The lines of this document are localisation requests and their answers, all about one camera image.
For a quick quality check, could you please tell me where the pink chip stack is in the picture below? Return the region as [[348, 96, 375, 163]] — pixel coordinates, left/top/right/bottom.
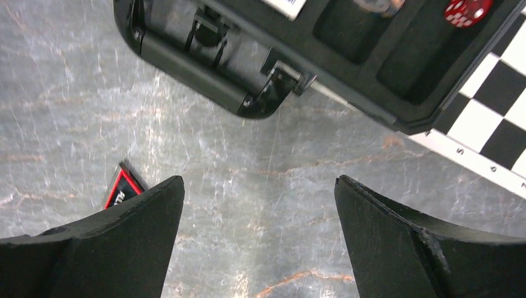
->
[[354, 0, 405, 17]]

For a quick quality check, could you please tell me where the red die right slot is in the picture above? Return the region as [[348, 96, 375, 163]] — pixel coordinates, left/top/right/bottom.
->
[[444, 0, 493, 28]]

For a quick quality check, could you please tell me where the black white checkered board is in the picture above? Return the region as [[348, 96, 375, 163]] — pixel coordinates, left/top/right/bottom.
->
[[410, 11, 525, 197]]

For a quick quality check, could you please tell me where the black poker set case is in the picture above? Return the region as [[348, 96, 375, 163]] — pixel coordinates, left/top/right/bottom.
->
[[113, 1, 525, 135]]

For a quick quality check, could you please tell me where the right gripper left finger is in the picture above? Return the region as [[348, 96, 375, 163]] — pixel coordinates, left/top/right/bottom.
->
[[1, 176, 185, 297]]

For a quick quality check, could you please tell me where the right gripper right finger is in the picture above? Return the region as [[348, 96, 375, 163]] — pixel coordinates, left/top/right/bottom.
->
[[334, 175, 525, 297]]

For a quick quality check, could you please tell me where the red triangular card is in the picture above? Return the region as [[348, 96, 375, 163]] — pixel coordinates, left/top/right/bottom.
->
[[104, 160, 145, 209]]

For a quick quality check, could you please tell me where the blue card deck in case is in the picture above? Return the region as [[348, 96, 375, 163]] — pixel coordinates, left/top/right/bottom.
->
[[264, 0, 306, 10]]

